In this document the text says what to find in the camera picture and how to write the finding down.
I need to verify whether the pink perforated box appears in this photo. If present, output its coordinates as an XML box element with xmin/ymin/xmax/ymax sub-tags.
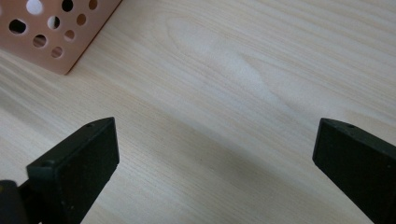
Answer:
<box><xmin>0</xmin><ymin>0</ymin><xmax>123</xmax><ymax>76</ymax></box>

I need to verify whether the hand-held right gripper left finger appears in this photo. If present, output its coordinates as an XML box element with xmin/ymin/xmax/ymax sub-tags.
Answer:
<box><xmin>25</xmin><ymin>117</ymin><xmax>120</xmax><ymax>224</ymax></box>

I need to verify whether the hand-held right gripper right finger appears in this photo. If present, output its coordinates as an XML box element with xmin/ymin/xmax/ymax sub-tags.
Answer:
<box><xmin>312</xmin><ymin>118</ymin><xmax>396</xmax><ymax>224</ymax></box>

